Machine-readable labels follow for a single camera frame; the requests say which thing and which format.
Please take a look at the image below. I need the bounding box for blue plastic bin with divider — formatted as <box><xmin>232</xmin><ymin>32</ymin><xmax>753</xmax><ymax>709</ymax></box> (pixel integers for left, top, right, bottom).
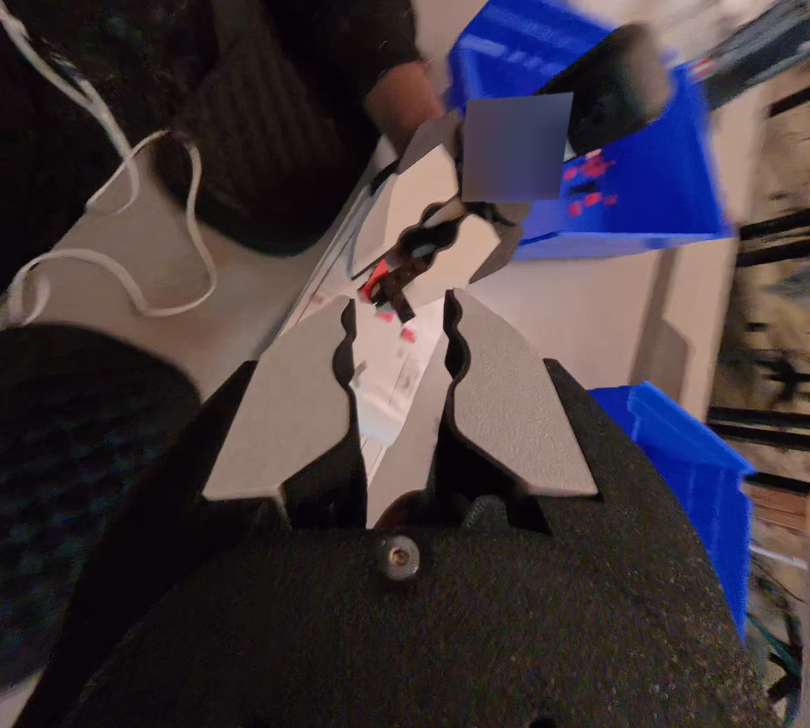
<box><xmin>446</xmin><ymin>0</ymin><xmax>735</xmax><ymax>260</ymax></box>

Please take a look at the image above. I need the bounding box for black L-shaped lego plate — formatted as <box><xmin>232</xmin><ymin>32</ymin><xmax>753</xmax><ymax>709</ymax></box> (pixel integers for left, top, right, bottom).
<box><xmin>378</xmin><ymin>269</ymin><xmax>417</xmax><ymax>324</ymax></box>

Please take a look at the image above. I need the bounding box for person's left hand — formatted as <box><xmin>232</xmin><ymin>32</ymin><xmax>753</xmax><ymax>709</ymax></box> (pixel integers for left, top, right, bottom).
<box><xmin>364</xmin><ymin>63</ymin><xmax>445</xmax><ymax>154</ymax></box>

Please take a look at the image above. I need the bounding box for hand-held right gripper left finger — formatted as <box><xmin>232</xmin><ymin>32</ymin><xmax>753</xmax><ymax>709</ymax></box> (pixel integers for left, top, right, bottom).
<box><xmin>202</xmin><ymin>296</ymin><xmax>369</xmax><ymax>531</ymax></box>

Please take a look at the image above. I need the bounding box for white cable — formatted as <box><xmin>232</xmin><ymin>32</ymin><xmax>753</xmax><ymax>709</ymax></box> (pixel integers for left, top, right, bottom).
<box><xmin>0</xmin><ymin>0</ymin><xmax>219</xmax><ymax>324</ymax></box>

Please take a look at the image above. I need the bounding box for lego instruction booklet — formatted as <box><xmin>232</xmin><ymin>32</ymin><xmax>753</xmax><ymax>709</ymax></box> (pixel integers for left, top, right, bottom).
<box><xmin>278</xmin><ymin>133</ymin><xmax>456</xmax><ymax>488</ymax></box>

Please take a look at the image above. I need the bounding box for small red lego subassembly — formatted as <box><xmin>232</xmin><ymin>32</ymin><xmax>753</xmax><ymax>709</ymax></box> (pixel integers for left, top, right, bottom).
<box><xmin>357</xmin><ymin>256</ymin><xmax>396</xmax><ymax>305</ymax></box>

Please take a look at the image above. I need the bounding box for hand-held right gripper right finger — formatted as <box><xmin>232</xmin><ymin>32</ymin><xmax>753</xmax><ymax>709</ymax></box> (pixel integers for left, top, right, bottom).
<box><xmin>433</xmin><ymin>289</ymin><xmax>599</xmax><ymax>501</ymax></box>

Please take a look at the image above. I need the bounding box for pile of red lego pieces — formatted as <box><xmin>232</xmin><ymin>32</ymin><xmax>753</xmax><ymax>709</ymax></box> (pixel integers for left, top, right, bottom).
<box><xmin>562</xmin><ymin>149</ymin><xmax>618</xmax><ymax>217</ymax></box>

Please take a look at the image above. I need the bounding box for person's left forearm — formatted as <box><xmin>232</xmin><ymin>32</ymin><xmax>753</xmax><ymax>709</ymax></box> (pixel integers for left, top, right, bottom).
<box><xmin>155</xmin><ymin>0</ymin><xmax>424</xmax><ymax>257</ymax></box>

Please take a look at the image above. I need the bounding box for person's black sweater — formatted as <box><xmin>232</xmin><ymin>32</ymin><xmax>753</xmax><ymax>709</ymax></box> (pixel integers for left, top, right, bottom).
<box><xmin>0</xmin><ymin>0</ymin><xmax>222</xmax><ymax>292</ymax></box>

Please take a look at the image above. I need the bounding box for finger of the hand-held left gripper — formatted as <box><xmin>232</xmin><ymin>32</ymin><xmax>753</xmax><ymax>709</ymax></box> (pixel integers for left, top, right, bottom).
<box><xmin>351</xmin><ymin>113</ymin><xmax>464</xmax><ymax>274</ymax></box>
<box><xmin>405</xmin><ymin>203</ymin><xmax>530</xmax><ymax>306</ymax></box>

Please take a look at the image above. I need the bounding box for blue plastic storage bin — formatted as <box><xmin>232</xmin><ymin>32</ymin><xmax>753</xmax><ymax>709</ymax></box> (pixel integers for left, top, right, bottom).
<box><xmin>589</xmin><ymin>383</ymin><xmax>757</xmax><ymax>640</ymax></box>

